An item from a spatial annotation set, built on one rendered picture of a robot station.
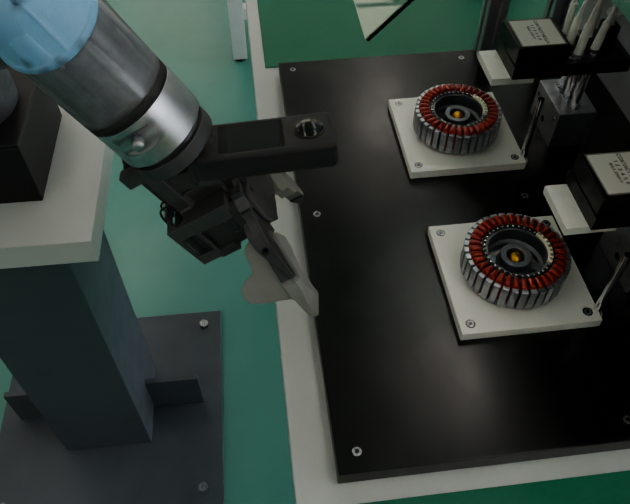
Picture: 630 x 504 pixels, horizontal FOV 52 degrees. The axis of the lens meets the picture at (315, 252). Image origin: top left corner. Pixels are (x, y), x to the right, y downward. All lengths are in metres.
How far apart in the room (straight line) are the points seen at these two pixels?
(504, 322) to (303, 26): 0.65
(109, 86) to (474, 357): 0.43
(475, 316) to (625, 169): 0.20
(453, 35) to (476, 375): 0.65
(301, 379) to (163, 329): 0.97
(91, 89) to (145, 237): 1.39
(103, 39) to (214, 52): 2.03
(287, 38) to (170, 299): 0.82
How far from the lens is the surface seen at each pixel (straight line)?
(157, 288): 1.72
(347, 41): 1.12
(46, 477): 1.52
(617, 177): 0.68
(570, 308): 0.74
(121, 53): 0.47
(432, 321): 0.70
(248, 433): 1.48
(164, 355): 1.59
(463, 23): 1.19
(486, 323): 0.70
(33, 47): 0.46
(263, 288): 0.59
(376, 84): 0.99
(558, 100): 0.92
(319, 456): 0.64
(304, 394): 0.67
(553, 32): 0.86
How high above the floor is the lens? 1.34
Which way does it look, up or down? 50 degrees down
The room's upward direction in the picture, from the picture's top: straight up
